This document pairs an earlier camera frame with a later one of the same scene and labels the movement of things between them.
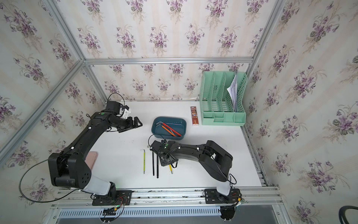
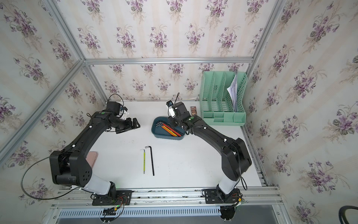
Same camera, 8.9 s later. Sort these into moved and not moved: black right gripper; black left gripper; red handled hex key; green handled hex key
Moved: black right gripper
Not moved: black left gripper; green handled hex key; red handled hex key
